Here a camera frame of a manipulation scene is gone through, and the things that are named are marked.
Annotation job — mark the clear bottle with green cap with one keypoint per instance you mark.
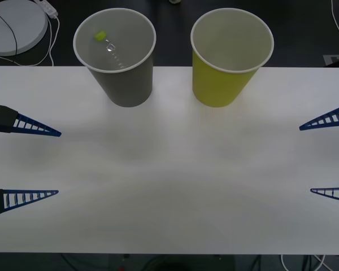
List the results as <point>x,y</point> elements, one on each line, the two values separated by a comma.
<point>99,35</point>

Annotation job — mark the black and white marker board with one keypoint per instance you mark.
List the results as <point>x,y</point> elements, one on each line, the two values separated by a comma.
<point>336,60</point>

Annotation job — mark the yellow-green plastic waste bin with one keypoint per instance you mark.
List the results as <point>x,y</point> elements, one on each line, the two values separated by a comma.
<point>214,84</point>

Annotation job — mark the white round lamp stand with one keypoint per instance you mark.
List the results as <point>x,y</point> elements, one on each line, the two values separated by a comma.
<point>25,25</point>

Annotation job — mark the white power strip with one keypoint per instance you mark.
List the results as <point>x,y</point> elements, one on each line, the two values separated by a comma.
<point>49,8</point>

